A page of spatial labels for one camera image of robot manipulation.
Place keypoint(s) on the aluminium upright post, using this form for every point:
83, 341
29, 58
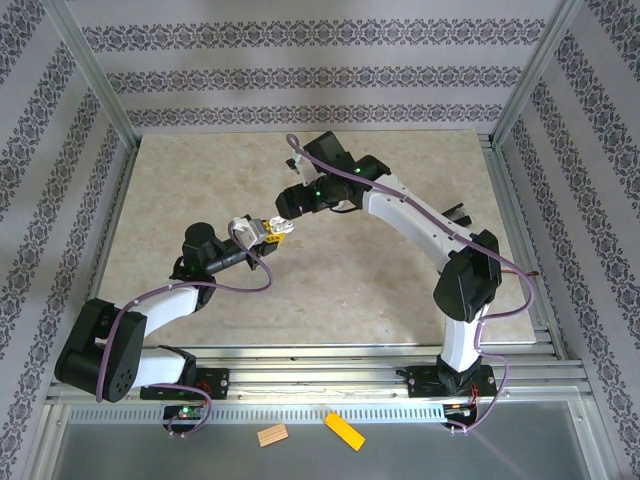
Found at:
92, 75
535, 75

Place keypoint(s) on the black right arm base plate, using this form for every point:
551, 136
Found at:
422, 381

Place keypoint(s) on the aluminium right upright post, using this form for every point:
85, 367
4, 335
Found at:
535, 75

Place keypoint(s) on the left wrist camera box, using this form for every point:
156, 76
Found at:
247, 231

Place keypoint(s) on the aluminium right side rail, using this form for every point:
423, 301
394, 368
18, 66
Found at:
512, 200

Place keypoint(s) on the left controller box green light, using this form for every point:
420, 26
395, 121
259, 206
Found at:
185, 412

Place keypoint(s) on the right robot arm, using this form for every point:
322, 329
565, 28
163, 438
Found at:
457, 345

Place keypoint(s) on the grey metal tray panel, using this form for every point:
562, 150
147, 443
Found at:
450, 455

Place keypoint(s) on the aluminium left side rail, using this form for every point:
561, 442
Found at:
118, 200

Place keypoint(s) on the black forked bracket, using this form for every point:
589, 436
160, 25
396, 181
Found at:
460, 215

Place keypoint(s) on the yellow rectangular block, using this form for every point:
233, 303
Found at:
345, 431

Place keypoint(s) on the aluminium left upright post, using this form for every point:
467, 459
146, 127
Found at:
92, 75

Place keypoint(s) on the small wooden block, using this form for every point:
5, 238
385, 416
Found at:
273, 434

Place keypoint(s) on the aluminium base rail bed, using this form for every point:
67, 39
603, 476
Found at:
325, 375

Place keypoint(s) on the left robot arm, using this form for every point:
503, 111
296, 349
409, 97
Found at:
170, 305

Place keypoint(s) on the aluminium rail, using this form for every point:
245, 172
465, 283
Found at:
118, 200
512, 200

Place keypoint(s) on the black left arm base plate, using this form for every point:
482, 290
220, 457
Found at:
215, 384

